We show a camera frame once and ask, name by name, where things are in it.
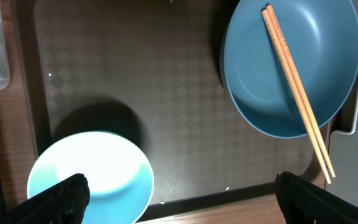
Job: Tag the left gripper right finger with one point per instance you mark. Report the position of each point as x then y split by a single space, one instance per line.
303 202

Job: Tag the wooden chopstick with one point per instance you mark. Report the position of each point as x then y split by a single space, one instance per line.
291 87
303 90

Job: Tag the light blue bowl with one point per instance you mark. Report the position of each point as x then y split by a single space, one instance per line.
119 175

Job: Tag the brown serving tray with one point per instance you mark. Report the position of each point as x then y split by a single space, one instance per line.
149 71

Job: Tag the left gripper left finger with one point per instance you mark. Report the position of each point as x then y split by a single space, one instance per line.
63 203

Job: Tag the dark blue plate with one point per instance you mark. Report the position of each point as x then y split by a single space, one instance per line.
322 36

